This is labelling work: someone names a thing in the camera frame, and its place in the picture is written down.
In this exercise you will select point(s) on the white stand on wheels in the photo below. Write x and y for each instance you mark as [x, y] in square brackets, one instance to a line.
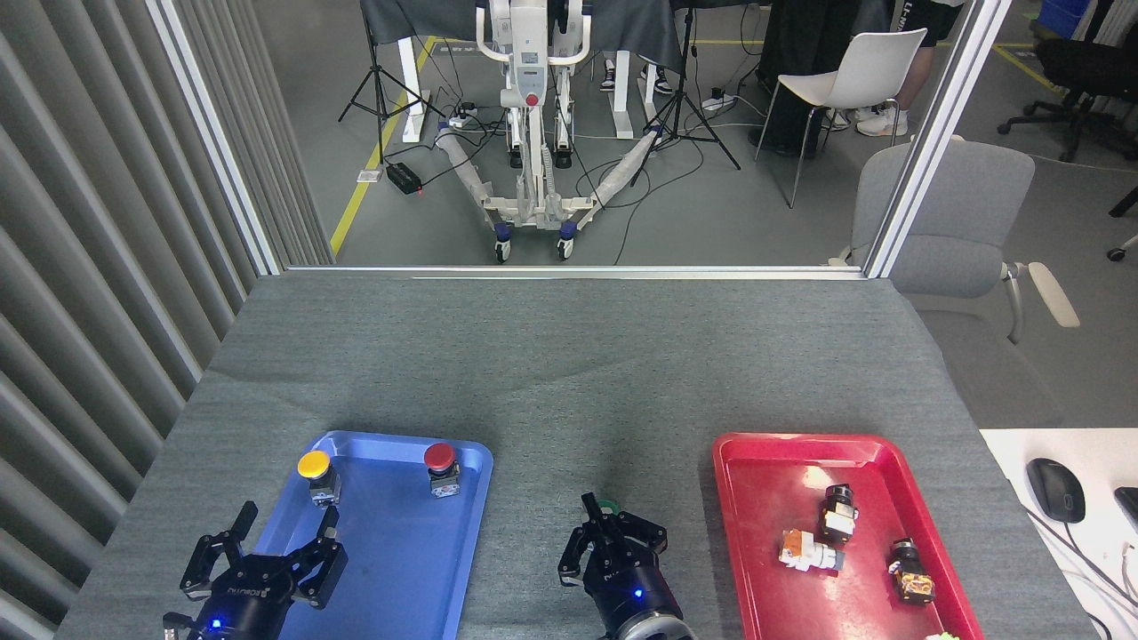
[528, 53]

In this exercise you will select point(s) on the black keyboard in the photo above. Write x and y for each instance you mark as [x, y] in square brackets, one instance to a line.
[1129, 505]

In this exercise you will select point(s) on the green push button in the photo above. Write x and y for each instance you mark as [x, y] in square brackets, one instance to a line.
[610, 508]

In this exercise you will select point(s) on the black switch with orange base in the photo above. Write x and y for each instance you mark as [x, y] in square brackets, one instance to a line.
[911, 578]

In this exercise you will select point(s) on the yellow push button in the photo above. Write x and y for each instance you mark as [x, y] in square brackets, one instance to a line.
[314, 463]

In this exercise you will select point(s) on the black box with red light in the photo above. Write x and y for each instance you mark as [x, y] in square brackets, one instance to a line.
[403, 178]

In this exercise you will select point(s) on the black computer mouse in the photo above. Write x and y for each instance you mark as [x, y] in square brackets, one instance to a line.
[1055, 489]

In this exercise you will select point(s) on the person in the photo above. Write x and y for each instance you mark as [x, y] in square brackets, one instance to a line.
[658, 82]
[916, 53]

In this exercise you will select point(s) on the black switch with silver collar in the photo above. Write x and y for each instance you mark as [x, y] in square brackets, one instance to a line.
[838, 516]

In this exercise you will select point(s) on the white plastic chair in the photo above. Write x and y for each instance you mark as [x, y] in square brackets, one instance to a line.
[876, 67]

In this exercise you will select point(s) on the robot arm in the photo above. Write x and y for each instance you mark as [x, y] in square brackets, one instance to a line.
[660, 629]

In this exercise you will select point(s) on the red push button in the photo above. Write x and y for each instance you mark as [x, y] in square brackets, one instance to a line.
[439, 457]

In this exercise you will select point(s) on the black office chair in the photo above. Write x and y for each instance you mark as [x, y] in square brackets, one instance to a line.
[1080, 67]

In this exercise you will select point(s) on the silver rail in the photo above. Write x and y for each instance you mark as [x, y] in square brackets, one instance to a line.
[578, 272]

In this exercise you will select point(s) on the white power strip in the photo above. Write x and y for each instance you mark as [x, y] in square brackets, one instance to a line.
[462, 116]
[718, 100]

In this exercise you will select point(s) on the white desk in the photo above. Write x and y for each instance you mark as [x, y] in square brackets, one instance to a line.
[1022, 551]

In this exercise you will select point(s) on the blue crate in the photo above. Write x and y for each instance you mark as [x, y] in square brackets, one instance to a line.
[1062, 16]

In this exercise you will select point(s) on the silver post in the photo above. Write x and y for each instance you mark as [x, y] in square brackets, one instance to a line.
[213, 133]
[933, 133]

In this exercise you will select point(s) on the black tripod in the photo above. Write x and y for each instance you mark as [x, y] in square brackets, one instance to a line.
[380, 89]
[683, 107]

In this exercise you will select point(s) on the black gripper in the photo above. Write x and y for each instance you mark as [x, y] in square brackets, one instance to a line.
[244, 600]
[627, 587]

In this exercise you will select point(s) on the orange and white switch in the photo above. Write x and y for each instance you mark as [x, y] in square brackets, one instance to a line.
[805, 549]

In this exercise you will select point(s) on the table with dark cloth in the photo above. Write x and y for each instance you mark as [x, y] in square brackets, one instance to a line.
[622, 27]

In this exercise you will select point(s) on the black chair base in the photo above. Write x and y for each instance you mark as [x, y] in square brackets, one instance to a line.
[1122, 206]

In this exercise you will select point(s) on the red plastic tray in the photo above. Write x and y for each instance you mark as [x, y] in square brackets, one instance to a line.
[773, 489]

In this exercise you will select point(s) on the grey office chair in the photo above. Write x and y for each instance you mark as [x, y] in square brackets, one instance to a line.
[942, 222]

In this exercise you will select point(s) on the blue plastic tray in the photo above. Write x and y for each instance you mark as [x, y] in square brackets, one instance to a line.
[400, 551]

